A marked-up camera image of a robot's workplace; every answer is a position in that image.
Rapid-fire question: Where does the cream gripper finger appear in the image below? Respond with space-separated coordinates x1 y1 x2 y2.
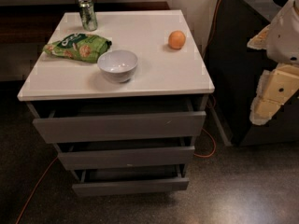
247 26 269 50
249 63 299 126

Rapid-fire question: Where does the orange fruit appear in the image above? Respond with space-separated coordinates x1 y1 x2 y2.
168 31 186 49

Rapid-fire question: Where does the grey top drawer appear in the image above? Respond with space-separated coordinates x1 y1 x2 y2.
34 96 206 143

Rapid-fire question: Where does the grey drawer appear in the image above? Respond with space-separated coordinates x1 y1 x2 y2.
72 164 189 196
34 96 206 143
58 138 194 170

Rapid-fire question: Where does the grey bottom drawer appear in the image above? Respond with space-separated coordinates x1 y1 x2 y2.
72 164 189 196

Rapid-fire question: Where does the grey middle drawer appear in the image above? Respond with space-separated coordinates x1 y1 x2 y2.
58 138 194 170

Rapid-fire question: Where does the dark counter cabinet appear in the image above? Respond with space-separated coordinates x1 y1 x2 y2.
205 0 299 146

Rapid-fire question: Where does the white bowl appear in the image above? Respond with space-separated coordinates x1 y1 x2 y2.
97 50 138 83

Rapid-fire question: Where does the green soda can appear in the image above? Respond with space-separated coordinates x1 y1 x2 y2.
78 0 98 32

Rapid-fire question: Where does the green snack bag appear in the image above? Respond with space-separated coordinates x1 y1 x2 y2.
43 34 112 63

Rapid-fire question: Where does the dark wooden bench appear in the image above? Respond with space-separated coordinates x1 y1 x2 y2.
0 1 170 44

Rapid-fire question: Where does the orange cable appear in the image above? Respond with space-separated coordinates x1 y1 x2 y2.
14 0 299 224

